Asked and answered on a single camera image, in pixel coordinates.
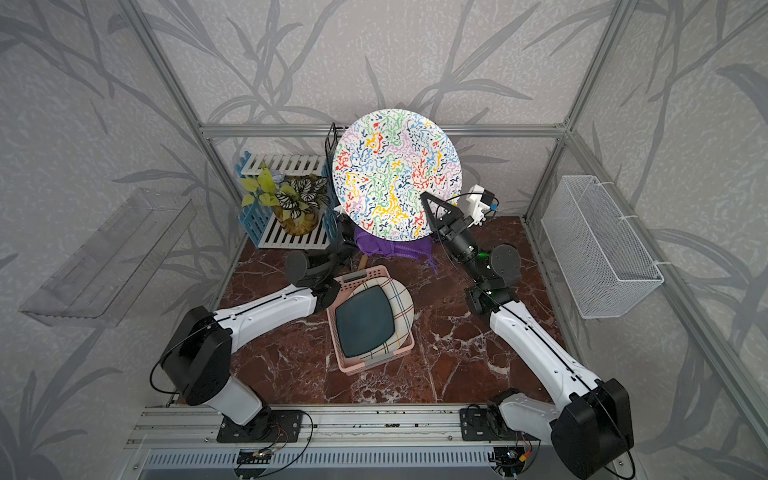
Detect purple cloth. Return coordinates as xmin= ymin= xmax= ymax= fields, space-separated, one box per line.
xmin=354 ymin=227 xmax=438 ymax=274

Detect colourful squiggle round plate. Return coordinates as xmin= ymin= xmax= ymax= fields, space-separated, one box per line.
xmin=331 ymin=109 xmax=463 ymax=242

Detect plaid striped white plate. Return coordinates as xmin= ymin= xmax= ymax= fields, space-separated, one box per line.
xmin=344 ymin=277 xmax=414 ymax=366

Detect dark green square plate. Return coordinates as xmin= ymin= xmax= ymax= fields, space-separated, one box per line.
xmin=335 ymin=285 xmax=395 ymax=358

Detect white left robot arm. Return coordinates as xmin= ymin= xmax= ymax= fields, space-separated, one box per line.
xmin=153 ymin=236 xmax=358 ymax=426

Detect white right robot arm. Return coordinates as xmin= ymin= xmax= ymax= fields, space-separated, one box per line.
xmin=420 ymin=188 xmax=634 ymax=479

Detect pink perforated plastic basket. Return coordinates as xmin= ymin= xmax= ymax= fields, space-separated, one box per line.
xmin=327 ymin=266 xmax=415 ymax=375

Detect potted plant in yellow pot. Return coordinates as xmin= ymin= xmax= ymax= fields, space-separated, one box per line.
xmin=240 ymin=165 xmax=329 ymax=236

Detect blue white slatted crate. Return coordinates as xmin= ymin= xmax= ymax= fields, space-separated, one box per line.
xmin=236 ymin=151 xmax=338 ymax=250

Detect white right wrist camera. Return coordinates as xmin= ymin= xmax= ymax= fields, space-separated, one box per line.
xmin=459 ymin=184 xmax=498 ymax=226

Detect black wire wall rack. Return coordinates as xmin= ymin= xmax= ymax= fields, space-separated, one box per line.
xmin=324 ymin=123 xmax=339 ymax=198

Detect white mesh wall basket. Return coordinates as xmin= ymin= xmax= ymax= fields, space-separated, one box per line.
xmin=542 ymin=175 xmax=664 ymax=319

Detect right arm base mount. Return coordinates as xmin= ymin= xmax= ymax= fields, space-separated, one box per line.
xmin=459 ymin=388 xmax=537 ymax=441

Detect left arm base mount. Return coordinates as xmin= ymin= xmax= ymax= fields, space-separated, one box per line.
xmin=216 ymin=407 xmax=304 ymax=444

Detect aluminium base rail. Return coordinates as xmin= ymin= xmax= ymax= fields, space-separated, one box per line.
xmin=111 ymin=404 xmax=573 ymax=479

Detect aluminium frame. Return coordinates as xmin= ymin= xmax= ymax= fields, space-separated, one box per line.
xmin=120 ymin=1 xmax=767 ymax=443

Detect clear acrylic wall shelf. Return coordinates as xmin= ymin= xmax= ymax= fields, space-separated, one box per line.
xmin=19 ymin=188 xmax=196 ymax=328

